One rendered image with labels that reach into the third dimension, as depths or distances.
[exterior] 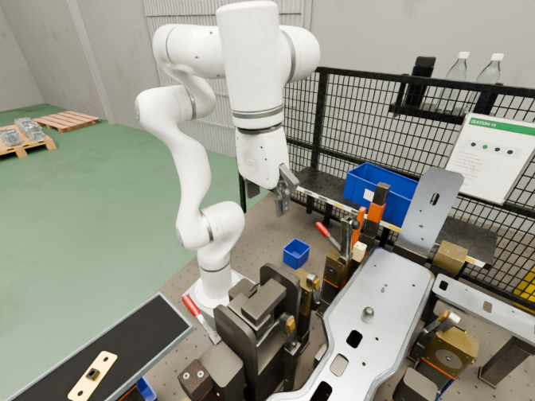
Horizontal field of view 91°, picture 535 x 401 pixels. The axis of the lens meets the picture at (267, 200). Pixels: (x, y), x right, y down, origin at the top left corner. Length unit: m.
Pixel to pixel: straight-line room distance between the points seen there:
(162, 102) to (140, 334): 0.57
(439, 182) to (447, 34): 2.06
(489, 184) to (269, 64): 1.06
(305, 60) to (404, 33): 2.54
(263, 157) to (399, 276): 0.74
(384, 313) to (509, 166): 0.70
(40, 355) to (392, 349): 2.07
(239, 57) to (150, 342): 0.57
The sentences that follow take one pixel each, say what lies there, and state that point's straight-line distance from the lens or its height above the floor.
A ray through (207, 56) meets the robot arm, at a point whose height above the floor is 1.67.
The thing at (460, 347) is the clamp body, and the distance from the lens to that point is 0.90.
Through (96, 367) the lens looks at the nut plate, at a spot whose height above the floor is 1.16.
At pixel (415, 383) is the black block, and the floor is 0.99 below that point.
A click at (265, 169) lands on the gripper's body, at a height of 1.52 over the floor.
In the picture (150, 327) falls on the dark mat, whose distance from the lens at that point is 0.70.
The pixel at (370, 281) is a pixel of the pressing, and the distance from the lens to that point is 0.98.
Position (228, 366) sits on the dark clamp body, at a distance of 0.70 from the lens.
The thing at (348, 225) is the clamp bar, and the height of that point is 1.20.
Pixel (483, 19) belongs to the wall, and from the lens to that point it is 2.94.
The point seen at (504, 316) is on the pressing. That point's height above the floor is 1.00.
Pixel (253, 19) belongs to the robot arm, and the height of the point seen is 1.72.
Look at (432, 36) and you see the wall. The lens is 2.94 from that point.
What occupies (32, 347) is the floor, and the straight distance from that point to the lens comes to 2.44.
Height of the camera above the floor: 1.72
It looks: 34 degrees down
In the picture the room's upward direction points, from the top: straight up
